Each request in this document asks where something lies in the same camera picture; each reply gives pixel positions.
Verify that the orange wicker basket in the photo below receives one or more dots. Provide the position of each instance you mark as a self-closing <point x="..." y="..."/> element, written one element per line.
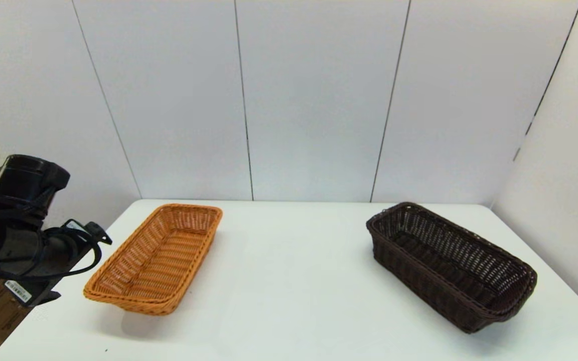
<point x="158" y="260"/>

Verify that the dark brown wicker basket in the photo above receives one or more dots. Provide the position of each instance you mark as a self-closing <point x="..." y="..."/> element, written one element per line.
<point x="449" y="265"/>

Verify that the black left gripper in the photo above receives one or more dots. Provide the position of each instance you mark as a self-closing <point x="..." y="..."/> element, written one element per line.
<point x="18" y="293"/>

